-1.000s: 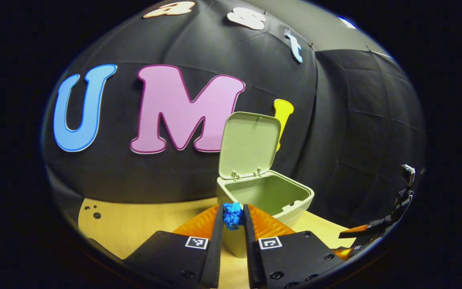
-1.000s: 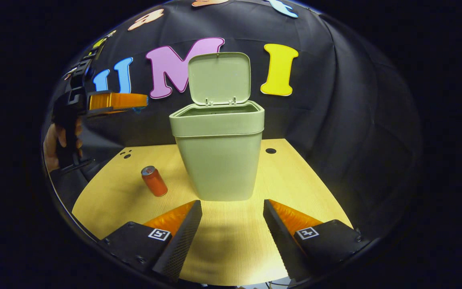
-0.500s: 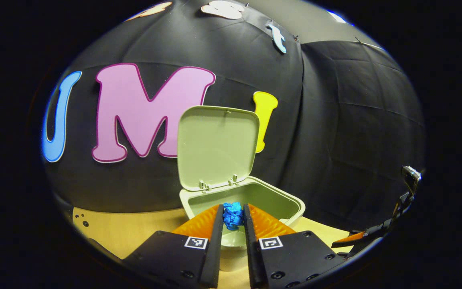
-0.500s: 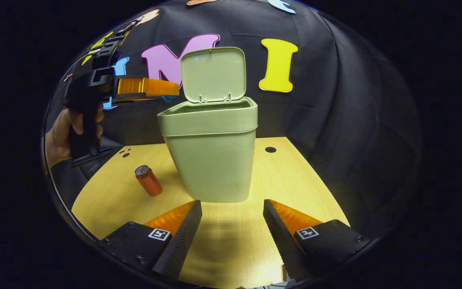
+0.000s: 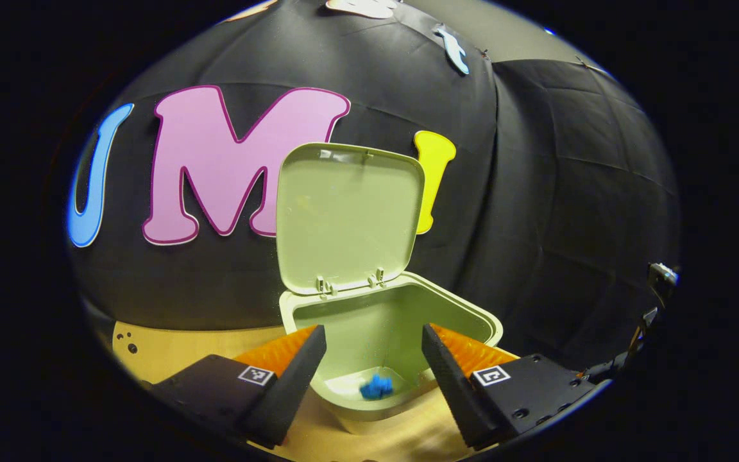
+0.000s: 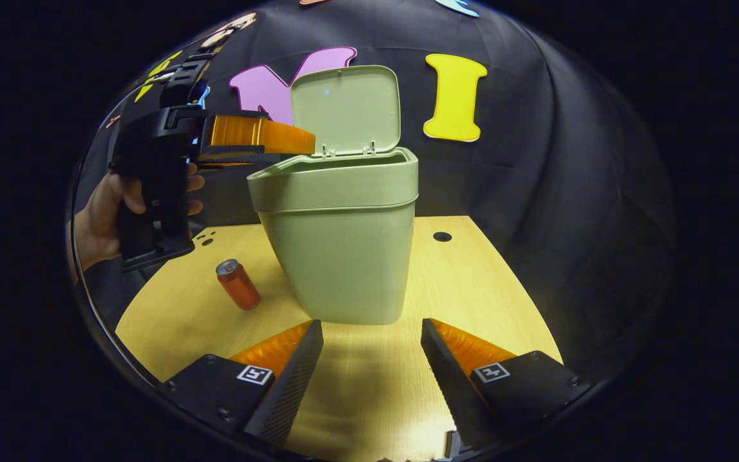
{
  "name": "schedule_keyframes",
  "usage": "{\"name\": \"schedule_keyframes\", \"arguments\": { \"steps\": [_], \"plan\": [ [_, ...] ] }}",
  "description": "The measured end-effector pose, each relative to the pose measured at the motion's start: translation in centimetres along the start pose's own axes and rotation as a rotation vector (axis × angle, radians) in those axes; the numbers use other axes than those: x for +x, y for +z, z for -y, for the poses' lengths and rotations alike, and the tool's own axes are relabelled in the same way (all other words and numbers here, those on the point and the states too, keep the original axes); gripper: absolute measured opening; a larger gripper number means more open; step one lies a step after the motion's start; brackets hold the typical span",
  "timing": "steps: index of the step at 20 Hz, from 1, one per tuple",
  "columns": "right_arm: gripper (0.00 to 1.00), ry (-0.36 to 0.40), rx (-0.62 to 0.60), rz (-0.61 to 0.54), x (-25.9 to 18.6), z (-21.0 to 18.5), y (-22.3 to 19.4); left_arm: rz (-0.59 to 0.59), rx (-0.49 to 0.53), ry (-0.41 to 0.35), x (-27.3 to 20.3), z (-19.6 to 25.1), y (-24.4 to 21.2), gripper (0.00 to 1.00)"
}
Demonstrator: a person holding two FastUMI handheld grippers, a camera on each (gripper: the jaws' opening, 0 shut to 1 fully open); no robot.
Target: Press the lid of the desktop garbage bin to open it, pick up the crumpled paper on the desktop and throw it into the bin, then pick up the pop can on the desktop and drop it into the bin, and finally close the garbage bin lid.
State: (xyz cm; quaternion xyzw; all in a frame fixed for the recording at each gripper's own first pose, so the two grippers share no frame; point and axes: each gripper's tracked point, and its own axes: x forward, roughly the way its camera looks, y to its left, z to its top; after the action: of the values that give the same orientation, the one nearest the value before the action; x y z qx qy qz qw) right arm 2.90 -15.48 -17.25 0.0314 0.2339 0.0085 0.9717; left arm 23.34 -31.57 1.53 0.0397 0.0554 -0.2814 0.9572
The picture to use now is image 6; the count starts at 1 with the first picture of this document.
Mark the black backdrop cloth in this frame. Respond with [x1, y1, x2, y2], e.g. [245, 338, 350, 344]
[71, 0, 675, 386]

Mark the wooden desktop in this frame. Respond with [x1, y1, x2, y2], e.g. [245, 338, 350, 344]
[115, 216, 564, 462]

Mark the pale green garbage bin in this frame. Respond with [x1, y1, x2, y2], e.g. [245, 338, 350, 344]
[246, 65, 420, 325]

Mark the red pop can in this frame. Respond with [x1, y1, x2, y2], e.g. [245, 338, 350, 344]
[216, 259, 262, 311]

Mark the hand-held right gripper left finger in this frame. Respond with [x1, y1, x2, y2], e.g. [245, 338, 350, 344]
[155, 320, 324, 450]

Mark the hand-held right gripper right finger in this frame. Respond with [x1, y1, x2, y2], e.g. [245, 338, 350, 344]
[421, 318, 595, 453]

